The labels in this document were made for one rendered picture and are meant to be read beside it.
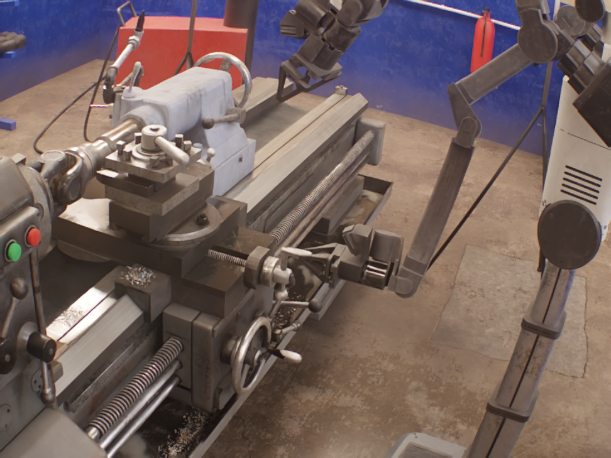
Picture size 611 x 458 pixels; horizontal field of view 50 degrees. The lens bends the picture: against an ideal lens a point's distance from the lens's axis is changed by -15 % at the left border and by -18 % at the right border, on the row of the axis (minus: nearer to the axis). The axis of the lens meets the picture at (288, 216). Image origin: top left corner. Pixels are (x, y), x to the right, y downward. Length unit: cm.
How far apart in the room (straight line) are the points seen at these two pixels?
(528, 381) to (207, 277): 81
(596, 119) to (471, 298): 243
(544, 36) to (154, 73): 381
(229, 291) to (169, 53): 317
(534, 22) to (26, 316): 99
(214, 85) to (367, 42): 378
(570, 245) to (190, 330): 89
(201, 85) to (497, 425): 125
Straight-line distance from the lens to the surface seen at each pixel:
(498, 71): 164
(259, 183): 228
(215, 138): 215
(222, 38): 466
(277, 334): 205
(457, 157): 163
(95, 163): 173
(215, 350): 175
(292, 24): 141
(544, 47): 121
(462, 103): 162
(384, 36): 581
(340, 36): 136
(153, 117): 194
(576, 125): 139
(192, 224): 179
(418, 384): 292
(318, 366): 293
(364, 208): 326
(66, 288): 196
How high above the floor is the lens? 177
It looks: 26 degrees down
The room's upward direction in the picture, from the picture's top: 7 degrees clockwise
